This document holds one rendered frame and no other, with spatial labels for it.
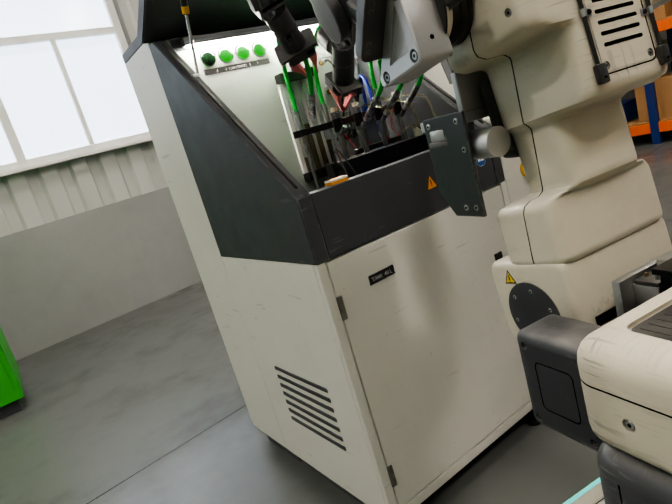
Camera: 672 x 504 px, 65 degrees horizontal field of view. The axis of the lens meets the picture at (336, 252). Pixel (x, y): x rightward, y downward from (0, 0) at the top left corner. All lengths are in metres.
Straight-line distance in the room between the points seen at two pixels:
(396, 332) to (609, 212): 0.70
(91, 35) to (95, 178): 1.28
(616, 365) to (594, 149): 0.35
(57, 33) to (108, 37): 0.45
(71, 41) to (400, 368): 4.72
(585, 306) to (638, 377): 0.28
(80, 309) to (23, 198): 1.06
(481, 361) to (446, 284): 0.27
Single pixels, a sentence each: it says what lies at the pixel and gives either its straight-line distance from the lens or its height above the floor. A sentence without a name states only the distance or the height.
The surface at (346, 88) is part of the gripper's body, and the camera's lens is 1.46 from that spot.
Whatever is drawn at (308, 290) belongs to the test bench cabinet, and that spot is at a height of 0.72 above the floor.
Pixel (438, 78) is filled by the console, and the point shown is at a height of 1.14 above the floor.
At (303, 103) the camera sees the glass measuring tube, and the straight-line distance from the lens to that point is 1.86.
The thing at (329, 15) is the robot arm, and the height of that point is 1.22.
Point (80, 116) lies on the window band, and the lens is 5.37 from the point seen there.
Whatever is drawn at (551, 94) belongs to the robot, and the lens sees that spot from 0.75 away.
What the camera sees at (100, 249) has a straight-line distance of 5.27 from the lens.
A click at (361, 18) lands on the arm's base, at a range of 0.70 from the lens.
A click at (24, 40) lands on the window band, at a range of 5.44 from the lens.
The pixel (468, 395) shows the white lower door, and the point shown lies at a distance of 1.61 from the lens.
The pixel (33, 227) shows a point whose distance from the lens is 5.16.
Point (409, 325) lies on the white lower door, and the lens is 1.40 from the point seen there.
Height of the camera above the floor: 1.07
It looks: 12 degrees down
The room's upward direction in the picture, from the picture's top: 16 degrees counter-clockwise
